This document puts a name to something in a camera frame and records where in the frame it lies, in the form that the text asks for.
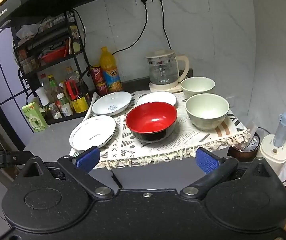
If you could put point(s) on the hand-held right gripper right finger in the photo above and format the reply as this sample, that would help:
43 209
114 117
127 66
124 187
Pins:
206 161

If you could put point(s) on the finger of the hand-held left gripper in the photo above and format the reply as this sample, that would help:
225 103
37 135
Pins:
18 158

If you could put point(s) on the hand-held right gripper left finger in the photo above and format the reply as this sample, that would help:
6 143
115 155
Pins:
88 158

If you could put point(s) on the white plate with flower print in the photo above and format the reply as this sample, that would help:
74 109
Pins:
93 131

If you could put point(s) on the patterned fringed table cloth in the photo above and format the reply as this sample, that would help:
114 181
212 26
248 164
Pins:
183 142

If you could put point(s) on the brown round bin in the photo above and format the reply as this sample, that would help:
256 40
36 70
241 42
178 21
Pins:
242 150

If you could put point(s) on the green carton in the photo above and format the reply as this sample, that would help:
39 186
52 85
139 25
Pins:
34 117

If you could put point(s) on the large pale green bowl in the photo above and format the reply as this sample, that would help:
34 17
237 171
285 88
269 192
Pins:
207 110

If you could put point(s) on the white-label seasoning jar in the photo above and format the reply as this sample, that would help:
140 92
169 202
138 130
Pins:
66 109

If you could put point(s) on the clear seasoning shaker bottle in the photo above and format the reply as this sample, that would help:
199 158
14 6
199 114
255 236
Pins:
55 111

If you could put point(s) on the white plate with blue print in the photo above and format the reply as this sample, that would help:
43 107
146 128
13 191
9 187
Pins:
111 103

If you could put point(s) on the white-capped oil bottle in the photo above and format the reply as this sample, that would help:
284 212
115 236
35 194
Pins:
42 96

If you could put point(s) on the cream humidifier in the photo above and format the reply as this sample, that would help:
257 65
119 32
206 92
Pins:
272 157

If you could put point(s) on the red and black bowl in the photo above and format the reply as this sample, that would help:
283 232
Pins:
151 117

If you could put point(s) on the red drink can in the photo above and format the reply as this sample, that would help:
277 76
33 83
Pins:
97 75
101 88

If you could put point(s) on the small pale green bowl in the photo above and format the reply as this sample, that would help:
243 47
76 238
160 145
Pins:
198 85

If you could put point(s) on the yellow-capped sauce bottle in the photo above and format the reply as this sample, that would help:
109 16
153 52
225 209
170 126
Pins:
54 86

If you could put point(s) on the red-capped sauce bottle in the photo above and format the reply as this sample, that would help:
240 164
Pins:
44 81

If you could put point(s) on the plain white plate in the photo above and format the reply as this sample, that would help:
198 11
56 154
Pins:
155 98

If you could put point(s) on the black metal kitchen rack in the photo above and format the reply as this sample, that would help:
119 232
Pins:
33 76

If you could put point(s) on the large clear oil bottle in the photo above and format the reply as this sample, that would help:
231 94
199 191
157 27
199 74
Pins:
71 75

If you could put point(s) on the cream kettle base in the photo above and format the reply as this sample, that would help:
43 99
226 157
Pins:
163 87

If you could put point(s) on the orange juice bottle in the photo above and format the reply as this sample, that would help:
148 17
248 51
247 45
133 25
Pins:
110 72

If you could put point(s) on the red plastic basket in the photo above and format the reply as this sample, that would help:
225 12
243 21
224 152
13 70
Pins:
53 56

